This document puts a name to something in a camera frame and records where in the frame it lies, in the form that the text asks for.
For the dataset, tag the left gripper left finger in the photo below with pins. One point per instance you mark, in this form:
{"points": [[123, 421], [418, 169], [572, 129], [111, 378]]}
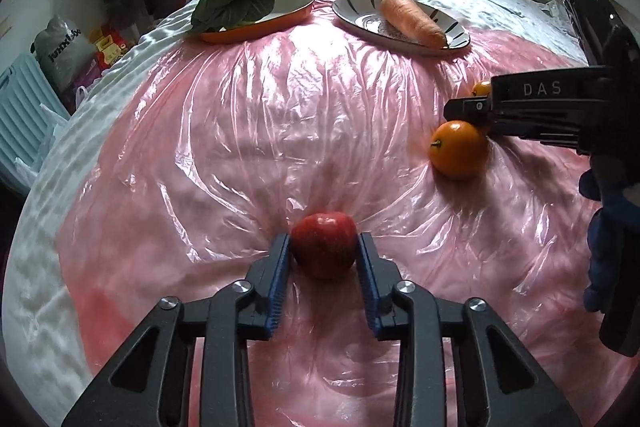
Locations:
{"points": [[147, 382]]}

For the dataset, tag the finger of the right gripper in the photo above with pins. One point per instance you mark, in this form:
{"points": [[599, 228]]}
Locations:
{"points": [[474, 109]]}

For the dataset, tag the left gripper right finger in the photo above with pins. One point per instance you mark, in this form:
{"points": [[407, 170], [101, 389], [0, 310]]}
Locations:
{"points": [[498, 381]]}

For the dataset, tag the smooth orange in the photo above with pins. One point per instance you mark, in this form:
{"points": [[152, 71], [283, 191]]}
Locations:
{"points": [[458, 150], [481, 88]]}

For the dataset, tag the red apple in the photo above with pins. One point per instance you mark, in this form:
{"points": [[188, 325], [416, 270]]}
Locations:
{"points": [[324, 245]]}

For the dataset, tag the blue gloved right hand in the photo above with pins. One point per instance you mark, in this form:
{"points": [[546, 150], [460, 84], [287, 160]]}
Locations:
{"points": [[613, 234]]}

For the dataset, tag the white bed sheet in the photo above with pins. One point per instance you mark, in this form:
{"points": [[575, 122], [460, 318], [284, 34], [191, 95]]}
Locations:
{"points": [[43, 350]]}

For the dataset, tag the carrot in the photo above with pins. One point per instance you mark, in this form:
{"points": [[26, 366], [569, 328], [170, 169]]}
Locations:
{"points": [[411, 21]]}

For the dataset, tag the white striped plate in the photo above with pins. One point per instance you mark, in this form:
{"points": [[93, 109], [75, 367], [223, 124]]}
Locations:
{"points": [[364, 18]]}

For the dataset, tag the pink plastic sheet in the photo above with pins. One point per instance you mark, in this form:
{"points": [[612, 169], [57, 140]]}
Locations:
{"points": [[224, 147]]}

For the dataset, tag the orange plate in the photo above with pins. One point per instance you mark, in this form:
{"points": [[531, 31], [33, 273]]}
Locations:
{"points": [[285, 14]]}

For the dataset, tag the light blue suitcase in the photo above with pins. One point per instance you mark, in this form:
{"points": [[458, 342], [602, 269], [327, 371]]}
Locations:
{"points": [[32, 118]]}

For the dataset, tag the yellow snack box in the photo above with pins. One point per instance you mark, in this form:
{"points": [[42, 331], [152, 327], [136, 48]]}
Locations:
{"points": [[110, 46]]}

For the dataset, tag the grey drawstring bag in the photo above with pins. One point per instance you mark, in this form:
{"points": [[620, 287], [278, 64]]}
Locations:
{"points": [[63, 52]]}

